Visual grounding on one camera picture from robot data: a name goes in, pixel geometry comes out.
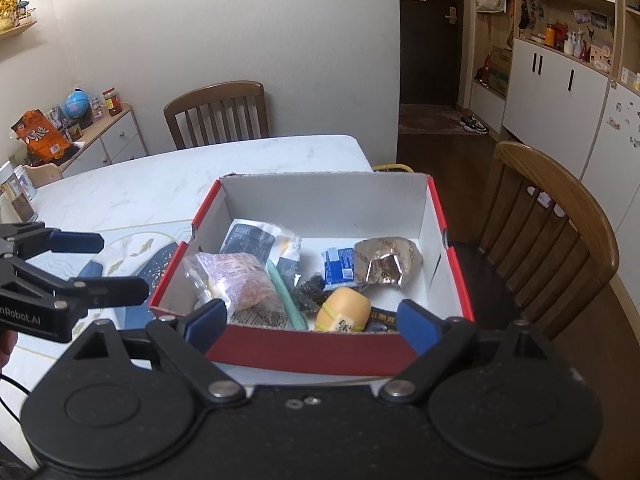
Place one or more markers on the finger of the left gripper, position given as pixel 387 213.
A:
pixel 122 291
pixel 63 242

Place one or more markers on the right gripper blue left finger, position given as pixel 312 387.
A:
pixel 183 342

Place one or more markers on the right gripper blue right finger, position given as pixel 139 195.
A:
pixel 437 342

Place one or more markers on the pink snack packet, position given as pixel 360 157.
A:
pixel 241 282

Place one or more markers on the silver foil bag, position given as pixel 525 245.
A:
pixel 389 261

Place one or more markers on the yellow egg toy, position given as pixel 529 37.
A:
pixel 344 311

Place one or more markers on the blue white snack wrapper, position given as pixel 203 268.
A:
pixel 338 268

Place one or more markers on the large white navy bag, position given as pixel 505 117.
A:
pixel 267 242

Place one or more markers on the dark tea leaf packet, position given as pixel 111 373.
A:
pixel 310 295

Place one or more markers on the black snack packet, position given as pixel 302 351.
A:
pixel 381 321

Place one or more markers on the right hand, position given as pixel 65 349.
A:
pixel 8 340

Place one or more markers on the glass bottle dark liquid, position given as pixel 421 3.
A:
pixel 15 206

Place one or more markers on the orange snack bag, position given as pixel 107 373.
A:
pixel 42 139

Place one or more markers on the white side cabinet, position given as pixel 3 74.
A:
pixel 107 142

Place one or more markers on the blue globe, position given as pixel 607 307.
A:
pixel 77 105

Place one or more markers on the wooden chair right side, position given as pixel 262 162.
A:
pixel 543 248

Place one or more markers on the wooden chair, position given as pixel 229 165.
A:
pixel 543 248
pixel 232 111

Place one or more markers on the red lidded jar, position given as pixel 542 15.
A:
pixel 112 101

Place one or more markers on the wooden chair far side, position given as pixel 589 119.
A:
pixel 232 111

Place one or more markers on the pair of sneakers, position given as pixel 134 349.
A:
pixel 472 124

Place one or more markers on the wall shelf with flowers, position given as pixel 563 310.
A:
pixel 16 16

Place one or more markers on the white wall cabinets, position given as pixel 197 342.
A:
pixel 568 95

